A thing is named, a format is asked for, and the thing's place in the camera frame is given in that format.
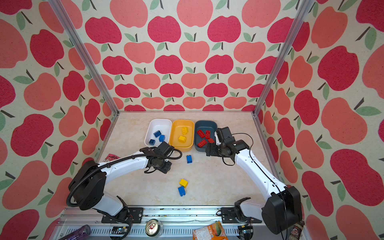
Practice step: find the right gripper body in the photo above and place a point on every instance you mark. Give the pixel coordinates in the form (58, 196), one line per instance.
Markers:
(215, 150)

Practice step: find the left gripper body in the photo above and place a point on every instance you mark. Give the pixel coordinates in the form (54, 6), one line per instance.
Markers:
(164, 166)

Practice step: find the small blue lego brick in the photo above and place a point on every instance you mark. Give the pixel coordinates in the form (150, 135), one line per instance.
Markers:
(152, 142)

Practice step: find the dark teal plastic container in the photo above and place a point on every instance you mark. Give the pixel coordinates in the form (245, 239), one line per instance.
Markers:
(204, 130)

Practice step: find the yellow lego brick front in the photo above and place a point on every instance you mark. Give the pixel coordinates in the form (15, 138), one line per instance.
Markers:
(184, 183)

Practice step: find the yellow lego brick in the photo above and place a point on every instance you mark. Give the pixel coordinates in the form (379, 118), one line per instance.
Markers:
(184, 183)
(182, 139)
(184, 130)

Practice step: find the blue lego brick angled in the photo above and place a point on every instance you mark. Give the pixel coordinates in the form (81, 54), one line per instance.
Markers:
(157, 134)

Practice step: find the white plastic container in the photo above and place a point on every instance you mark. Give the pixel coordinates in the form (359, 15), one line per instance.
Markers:
(163, 125)

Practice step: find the blue lego brick front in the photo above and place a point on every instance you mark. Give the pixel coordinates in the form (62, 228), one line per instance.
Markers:
(182, 191)

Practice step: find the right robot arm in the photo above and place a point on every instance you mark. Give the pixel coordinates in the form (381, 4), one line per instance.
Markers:
(282, 208)

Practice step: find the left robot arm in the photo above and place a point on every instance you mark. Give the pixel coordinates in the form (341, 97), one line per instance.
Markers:
(87, 189)

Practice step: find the yellow plastic container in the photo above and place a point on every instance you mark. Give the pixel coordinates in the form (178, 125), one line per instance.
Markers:
(176, 131)

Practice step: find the pink snack packet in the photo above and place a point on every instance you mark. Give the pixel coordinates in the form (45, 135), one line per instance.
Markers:
(111, 157)

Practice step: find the soda can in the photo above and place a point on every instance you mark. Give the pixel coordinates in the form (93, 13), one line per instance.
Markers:
(154, 228)

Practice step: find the orange snack bag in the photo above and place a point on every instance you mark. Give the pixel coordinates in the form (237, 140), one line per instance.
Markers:
(214, 231)

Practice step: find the black round object front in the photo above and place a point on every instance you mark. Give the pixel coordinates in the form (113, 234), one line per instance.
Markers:
(246, 232)

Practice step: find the purple bottle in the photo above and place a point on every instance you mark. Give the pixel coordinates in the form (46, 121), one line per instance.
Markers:
(79, 234)

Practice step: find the dark spice jar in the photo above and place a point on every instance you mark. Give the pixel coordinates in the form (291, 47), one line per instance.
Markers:
(296, 231)

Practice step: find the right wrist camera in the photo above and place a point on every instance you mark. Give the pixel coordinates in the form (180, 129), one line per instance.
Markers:
(224, 136)

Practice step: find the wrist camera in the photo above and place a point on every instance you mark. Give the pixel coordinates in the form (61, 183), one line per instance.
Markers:
(165, 149)
(224, 136)

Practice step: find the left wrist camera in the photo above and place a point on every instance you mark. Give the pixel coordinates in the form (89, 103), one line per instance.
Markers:
(165, 149)

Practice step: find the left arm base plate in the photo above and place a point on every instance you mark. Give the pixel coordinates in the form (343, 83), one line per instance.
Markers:
(132, 215)

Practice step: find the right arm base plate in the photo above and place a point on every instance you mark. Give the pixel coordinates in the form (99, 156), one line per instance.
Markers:
(232, 216)

